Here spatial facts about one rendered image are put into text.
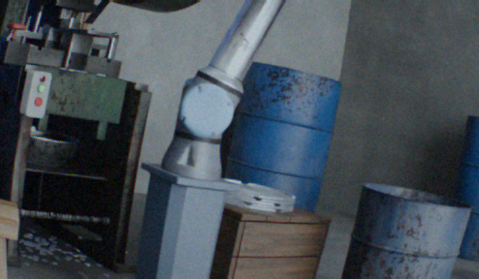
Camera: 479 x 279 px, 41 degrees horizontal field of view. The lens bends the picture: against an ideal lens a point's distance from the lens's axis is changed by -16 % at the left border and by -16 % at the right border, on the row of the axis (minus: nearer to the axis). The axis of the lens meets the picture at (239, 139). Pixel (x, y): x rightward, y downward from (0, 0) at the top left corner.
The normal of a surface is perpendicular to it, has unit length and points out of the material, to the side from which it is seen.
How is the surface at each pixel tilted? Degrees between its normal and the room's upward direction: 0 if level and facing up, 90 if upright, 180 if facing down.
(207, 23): 90
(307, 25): 90
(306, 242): 90
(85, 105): 90
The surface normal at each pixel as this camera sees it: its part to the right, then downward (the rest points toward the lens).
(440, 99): -0.66, -0.10
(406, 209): -0.39, 0.01
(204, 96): 0.02, 0.18
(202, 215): 0.58, 0.16
